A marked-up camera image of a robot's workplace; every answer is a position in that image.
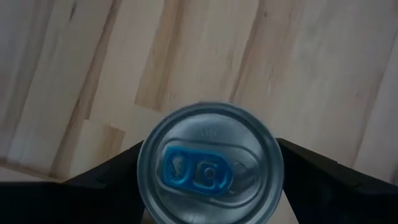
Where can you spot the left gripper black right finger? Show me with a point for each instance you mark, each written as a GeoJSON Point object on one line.
{"type": "Point", "coordinates": [342, 199]}

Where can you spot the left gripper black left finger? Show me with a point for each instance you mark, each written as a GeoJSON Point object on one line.
{"type": "Point", "coordinates": [77, 202]}

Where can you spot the blue silver Red Bull can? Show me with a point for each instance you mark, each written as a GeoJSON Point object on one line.
{"type": "Point", "coordinates": [211, 161]}

